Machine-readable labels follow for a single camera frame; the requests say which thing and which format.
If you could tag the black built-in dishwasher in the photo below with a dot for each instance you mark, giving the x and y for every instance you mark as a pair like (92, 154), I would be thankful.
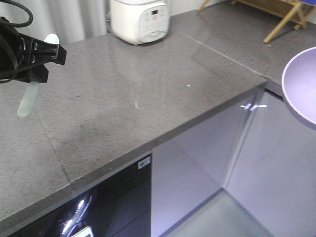
(120, 206)

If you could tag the grey corner cabinet door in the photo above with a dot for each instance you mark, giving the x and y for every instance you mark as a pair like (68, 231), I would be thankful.
(274, 177)

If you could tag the purple plastic bowl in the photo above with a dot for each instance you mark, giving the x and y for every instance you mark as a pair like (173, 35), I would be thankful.
(299, 87)

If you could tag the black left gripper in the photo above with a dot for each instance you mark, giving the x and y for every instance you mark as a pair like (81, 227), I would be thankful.
(23, 57)

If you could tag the mint green plastic spoon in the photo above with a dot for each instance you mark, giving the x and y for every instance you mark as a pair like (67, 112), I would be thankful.
(28, 100)

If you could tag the wooden folding dish rack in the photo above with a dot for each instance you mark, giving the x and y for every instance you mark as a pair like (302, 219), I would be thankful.
(264, 20)

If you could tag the white pleated curtain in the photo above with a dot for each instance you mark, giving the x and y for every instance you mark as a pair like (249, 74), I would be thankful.
(70, 20)

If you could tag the white blender with clear jar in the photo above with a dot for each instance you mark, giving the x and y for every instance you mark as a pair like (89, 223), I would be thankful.
(139, 21)

